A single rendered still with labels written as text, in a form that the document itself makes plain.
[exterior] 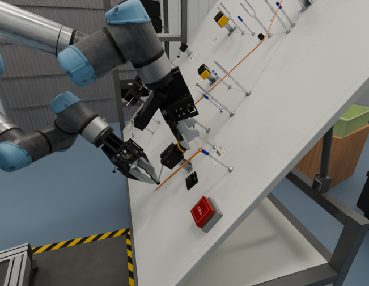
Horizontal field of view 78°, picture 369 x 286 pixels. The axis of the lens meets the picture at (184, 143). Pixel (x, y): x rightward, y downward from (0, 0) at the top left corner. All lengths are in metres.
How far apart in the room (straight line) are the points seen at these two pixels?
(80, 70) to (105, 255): 1.61
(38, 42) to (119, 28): 0.20
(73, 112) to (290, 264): 0.79
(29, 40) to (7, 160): 0.28
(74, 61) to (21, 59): 3.64
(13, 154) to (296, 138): 0.63
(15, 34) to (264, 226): 0.94
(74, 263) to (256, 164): 1.65
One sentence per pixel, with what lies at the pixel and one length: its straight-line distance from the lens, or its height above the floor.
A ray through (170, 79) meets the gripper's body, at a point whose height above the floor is 1.37.
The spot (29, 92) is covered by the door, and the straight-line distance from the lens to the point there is 4.18.
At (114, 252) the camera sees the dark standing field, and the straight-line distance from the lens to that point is 1.93.
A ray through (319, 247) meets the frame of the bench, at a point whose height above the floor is 0.80.
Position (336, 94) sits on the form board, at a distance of 0.52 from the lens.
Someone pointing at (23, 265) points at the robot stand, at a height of 0.23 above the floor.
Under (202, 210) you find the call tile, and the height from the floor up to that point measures 1.11.
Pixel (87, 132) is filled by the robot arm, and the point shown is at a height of 1.22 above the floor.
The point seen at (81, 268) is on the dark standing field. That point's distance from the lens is 1.92.
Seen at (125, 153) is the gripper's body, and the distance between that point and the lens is 0.66.
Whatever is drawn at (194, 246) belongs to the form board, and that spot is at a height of 1.03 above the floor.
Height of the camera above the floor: 1.46
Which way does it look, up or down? 26 degrees down
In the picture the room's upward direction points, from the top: straight up
